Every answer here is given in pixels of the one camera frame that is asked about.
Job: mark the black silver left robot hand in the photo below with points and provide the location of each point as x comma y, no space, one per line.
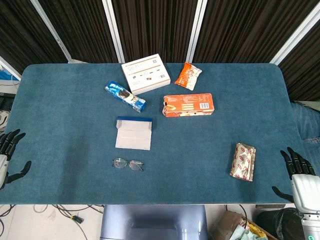
3,165

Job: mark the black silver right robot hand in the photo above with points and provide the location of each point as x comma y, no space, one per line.
306,190

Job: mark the black-framed eyeglasses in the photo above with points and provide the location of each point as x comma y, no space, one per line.
120,162

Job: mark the blue and white glasses case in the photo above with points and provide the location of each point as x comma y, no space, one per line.
133,137

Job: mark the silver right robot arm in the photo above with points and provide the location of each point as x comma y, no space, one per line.
311,227

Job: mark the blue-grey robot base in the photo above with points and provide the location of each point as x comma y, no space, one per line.
153,222

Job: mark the cardboard box with paper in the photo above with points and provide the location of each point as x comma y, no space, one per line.
230,225

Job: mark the blue cookie package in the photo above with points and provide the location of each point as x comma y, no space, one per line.
125,96

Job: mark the orange cracker box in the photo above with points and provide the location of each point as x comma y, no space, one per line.
188,103

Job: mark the white cardboard box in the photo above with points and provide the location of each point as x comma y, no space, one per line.
146,73

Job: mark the black trash bag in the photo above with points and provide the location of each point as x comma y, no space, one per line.
280,225

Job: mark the gold red snack packet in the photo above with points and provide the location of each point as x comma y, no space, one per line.
243,162

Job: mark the blue denim jeans leg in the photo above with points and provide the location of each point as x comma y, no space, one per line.
307,120

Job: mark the teal tablecloth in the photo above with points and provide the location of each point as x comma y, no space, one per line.
75,125

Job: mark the black pleated curtain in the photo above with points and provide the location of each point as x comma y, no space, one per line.
80,25
305,62
250,25
155,25
20,30

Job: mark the orange white snack bag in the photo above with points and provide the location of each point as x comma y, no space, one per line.
188,76

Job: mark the aluminium frame post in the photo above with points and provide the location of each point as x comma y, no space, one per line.
50,27
297,32
113,30
196,30
10,67

